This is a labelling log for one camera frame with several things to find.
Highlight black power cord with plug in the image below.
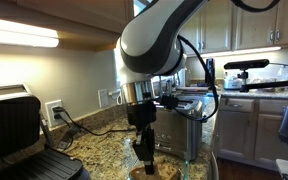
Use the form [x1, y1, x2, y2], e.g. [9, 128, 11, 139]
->
[52, 106, 138, 150]

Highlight under-cabinet light strip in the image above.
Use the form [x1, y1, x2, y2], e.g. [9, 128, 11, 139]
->
[0, 19, 59, 48]

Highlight white wall switch plate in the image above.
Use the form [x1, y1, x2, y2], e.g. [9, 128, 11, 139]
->
[98, 89, 108, 108]

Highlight beige upper cabinets right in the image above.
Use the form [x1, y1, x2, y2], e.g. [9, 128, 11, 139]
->
[180, 0, 288, 54]

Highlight beige cabinets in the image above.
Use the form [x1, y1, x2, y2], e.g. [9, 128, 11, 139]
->
[217, 97, 288, 170]
[180, 0, 288, 54]

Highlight wooden upper cabinet left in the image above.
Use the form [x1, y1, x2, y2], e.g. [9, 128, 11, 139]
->
[0, 0, 134, 51]

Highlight white small kitchen appliance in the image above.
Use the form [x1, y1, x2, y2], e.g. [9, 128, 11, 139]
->
[223, 76, 242, 90]

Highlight slice of sourdough bread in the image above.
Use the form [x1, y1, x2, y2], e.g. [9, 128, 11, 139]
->
[129, 163, 179, 180]

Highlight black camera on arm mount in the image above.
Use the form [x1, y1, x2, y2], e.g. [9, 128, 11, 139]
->
[224, 59, 288, 92]

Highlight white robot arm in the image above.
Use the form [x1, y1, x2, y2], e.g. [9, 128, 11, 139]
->
[116, 0, 207, 175]

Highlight clear glass baking dish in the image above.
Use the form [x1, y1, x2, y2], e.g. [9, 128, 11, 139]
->
[128, 161, 188, 180]

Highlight white wall power outlet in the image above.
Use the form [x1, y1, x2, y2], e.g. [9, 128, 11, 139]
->
[45, 100, 63, 128]

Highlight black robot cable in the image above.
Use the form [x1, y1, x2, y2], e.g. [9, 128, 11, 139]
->
[155, 0, 282, 124]

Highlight beige lower cabinets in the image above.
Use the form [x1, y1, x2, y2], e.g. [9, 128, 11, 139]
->
[217, 97, 288, 170]

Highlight black panini press grill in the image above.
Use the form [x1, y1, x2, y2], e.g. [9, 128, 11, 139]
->
[0, 84, 91, 180]

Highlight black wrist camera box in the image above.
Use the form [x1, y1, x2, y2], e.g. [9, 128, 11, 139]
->
[160, 95, 179, 109]

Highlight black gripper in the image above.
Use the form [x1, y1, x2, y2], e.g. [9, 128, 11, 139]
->
[127, 102, 156, 175]

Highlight stainless steel two-slot toaster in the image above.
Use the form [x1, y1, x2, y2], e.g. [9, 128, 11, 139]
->
[151, 96, 204, 161]

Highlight black tall coffee grinder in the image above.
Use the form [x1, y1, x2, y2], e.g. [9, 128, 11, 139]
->
[205, 58, 215, 86]

